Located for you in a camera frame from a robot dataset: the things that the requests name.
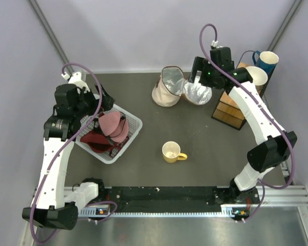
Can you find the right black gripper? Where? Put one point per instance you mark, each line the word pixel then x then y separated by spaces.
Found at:
pixel 201 64

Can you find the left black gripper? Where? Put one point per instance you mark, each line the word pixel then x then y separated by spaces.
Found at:
pixel 90 95

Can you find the pink bra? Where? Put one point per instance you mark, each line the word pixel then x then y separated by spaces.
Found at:
pixel 114 125

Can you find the cream round laundry bag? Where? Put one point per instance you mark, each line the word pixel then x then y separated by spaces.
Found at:
pixel 172 85

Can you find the dark red bra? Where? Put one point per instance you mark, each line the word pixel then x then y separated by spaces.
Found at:
pixel 100 143

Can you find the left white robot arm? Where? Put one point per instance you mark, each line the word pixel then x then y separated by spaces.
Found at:
pixel 50 208

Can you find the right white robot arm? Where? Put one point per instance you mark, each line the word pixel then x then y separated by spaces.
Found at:
pixel 274 143

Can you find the white perforated plastic basket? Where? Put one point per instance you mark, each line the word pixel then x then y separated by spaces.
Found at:
pixel 135 125

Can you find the white ceramic bowl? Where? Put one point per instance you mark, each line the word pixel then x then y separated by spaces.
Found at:
pixel 258 75

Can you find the blue white mug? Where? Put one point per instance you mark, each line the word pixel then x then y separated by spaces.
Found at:
pixel 265 60

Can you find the yellow ceramic mug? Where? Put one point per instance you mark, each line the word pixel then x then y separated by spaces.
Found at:
pixel 171 152

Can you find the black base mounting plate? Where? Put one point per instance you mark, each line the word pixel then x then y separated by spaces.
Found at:
pixel 174 199

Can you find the black wire wooden rack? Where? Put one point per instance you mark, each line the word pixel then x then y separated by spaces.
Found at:
pixel 227 111

